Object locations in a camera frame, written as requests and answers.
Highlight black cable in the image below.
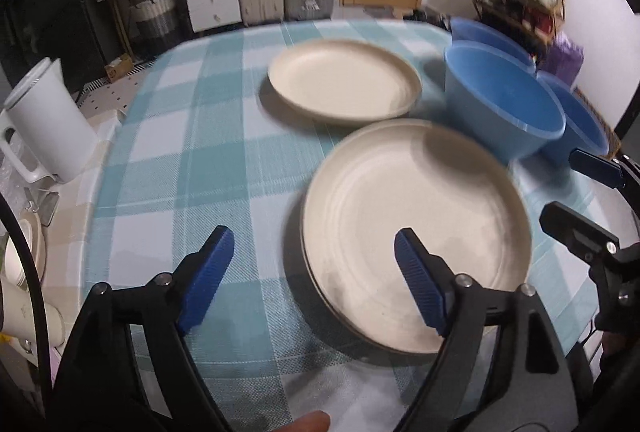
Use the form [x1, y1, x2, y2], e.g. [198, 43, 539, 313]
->
[0, 197, 53, 413]

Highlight purple plastic bag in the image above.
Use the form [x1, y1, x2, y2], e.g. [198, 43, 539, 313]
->
[542, 32, 585, 88]

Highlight blue plastic bowl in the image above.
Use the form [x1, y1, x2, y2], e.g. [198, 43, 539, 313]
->
[444, 40, 567, 163]
[450, 16, 538, 73]
[537, 71, 610, 165]

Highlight cream round container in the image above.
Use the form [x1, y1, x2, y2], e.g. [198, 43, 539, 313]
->
[0, 212, 48, 288]

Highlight black white patterned rug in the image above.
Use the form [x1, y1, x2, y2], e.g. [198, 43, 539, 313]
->
[80, 60, 161, 109]

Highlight dark wardrobe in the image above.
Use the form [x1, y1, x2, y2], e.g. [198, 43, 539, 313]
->
[0, 0, 126, 93]

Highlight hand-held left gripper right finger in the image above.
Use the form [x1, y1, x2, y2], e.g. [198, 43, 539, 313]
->
[394, 228, 593, 432]

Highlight teal checkered tablecloth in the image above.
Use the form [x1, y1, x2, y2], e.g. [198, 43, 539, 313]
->
[80, 20, 616, 432]

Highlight white electric kettle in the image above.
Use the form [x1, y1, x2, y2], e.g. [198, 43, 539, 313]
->
[0, 57, 101, 185]

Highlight small cardboard box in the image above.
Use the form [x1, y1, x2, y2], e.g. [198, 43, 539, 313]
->
[104, 55, 135, 83]

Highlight woven laundry basket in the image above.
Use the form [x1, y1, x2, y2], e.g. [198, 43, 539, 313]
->
[129, 0, 180, 56]

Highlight white handheld appliance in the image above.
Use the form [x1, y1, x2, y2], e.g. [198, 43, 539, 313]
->
[0, 275, 66, 353]

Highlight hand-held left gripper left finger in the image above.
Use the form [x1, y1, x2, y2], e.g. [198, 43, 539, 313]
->
[47, 226, 235, 432]

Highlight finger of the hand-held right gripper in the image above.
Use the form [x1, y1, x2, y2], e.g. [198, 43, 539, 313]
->
[569, 149, 640, 190]
[540, 201, 622, 259]

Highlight person's left hand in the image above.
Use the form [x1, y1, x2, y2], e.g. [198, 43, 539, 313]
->
[286, 411, 332, 432]

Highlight cream round plate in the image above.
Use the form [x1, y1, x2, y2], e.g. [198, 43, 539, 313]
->
[299, 232, 451, 358]
[300, 119, 533, 355]
[267, 37, 423, 128]

